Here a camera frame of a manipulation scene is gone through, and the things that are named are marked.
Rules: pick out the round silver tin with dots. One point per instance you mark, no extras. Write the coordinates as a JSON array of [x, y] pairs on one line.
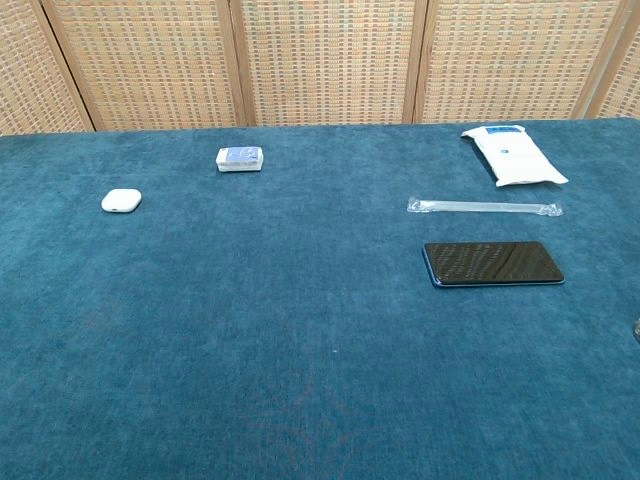
[[637, 329]]

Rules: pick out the white wet wipes pack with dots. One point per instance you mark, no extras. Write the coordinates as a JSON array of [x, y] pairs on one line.
[[515, 155]]

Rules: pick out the blue carpet table mat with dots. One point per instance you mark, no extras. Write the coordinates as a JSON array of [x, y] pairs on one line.
[[250, 325]]

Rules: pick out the blue smartphone with black screen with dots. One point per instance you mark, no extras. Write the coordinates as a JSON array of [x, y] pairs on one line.
[[492, 262]]

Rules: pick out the white earbuds case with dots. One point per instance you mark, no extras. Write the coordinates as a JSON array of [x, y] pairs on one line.
[[121, 200]]

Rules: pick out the woven bamboo folding screen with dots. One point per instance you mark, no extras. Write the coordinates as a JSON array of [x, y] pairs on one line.
[[325, 60]]

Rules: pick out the blue white card box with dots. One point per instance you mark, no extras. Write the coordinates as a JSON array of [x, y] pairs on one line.
[[240, 159]]

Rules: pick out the straw in clear wrapper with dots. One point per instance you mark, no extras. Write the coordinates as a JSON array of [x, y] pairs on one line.
[[480, 205]]

